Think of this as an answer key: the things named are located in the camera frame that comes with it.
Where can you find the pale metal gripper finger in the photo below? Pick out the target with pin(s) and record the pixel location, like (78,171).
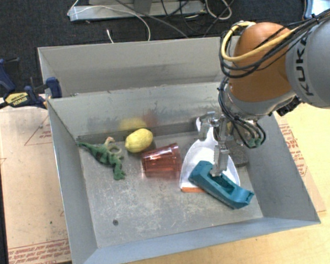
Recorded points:
(221,160)
(205,128)

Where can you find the white flat scoop orange edge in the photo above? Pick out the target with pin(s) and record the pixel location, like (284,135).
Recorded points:
(198,157)

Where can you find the teal plastic block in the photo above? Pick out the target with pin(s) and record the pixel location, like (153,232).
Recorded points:
(217,186)

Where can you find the clear orange plastic cup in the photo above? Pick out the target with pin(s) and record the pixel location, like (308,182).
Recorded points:
(162,161)

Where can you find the yellow lemon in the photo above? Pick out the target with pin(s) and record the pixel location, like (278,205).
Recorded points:
(139,140)

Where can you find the grey metal bin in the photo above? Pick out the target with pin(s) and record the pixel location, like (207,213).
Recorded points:
(149,206)

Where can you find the green toy dinosaur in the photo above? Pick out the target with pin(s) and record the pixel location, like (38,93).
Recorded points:
(106,156)

